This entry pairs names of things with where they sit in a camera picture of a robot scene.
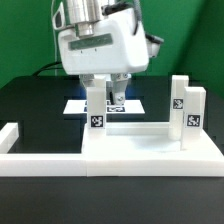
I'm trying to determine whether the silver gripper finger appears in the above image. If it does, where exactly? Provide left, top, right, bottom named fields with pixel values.
left=79, top=74, right=95, bottom=89
left=110, top=73, right=131, bottom=104

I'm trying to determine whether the black cable bundle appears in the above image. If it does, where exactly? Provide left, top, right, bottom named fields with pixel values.
left=32, top=61, right=63, bottom=77

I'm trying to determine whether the white U-shaped obstacle frame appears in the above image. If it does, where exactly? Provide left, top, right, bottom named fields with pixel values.
left=0, top=123, right=92, bottom=177

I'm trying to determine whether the white marker base plate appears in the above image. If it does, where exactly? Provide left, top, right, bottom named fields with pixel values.
left=63, top=100, right=145, bottom=114

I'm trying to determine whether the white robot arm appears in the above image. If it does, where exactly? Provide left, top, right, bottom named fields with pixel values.
left=52, top=0, right=164, bottom=105

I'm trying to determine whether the white hanging cable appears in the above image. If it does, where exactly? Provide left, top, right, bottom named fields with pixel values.
left=50, top=0, right=59, bottom=76

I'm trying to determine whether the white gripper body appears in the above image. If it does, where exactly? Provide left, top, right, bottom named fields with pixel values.
left=58, top=8, right=149, bottom=75

